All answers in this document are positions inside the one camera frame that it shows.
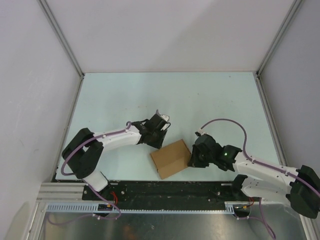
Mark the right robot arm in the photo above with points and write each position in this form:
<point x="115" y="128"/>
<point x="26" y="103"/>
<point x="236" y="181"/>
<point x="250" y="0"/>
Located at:
<point x="298" y="188"/>

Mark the left aluminium corner post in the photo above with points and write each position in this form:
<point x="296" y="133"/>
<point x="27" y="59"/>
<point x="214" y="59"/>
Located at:
<point x="48" y="13"/>

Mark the right aluminium corner post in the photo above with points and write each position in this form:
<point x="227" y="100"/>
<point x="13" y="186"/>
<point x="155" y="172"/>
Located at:
<point x="287" y="21"/>

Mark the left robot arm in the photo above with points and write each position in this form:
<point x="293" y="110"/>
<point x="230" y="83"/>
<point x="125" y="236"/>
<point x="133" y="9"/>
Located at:
<point x="82" y="155"/>

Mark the aluminium corner post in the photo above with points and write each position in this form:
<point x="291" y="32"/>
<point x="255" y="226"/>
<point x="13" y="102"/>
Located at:
<point x="287" y="21"/>
<point x="48" y="13"/>

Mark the brown cardboard box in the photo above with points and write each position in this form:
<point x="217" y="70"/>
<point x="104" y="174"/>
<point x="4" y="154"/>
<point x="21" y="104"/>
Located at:
<point x="171" y="159"/>

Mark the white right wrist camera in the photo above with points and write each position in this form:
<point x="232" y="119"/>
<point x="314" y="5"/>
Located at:
<point x="200" y="132"/>

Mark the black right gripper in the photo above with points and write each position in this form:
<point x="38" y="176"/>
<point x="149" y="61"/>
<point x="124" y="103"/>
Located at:
<point x="193" y="161"/>

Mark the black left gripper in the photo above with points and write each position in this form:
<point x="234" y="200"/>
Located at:
<point x="158" y="144"/>

